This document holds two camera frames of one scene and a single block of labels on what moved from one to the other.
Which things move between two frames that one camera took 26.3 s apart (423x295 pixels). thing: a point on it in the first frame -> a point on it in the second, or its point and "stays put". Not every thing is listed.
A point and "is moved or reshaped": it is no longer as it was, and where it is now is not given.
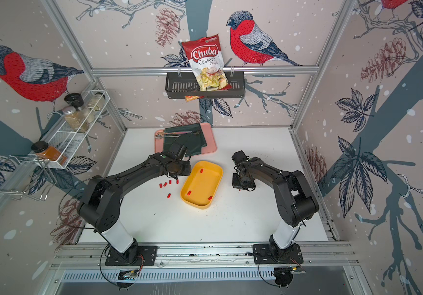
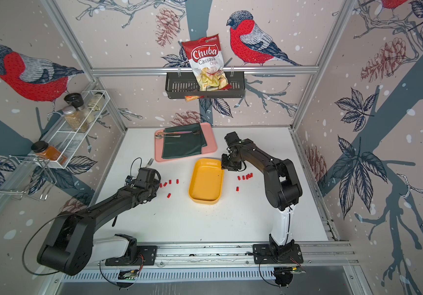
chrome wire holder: x=24 y=176 stays put
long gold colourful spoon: x=160 y=133 stays put
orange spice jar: x=44 y=151 stays put
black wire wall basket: x=179 y=85 stays put
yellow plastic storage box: x=201 y=184 is moved or reshaped
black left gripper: x=188 y=171 -> x=157 y=184
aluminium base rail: x=202 y=254 stays put
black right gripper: x=248 y=185 -> x=224 y=166
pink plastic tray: x=210 y=147 stays put
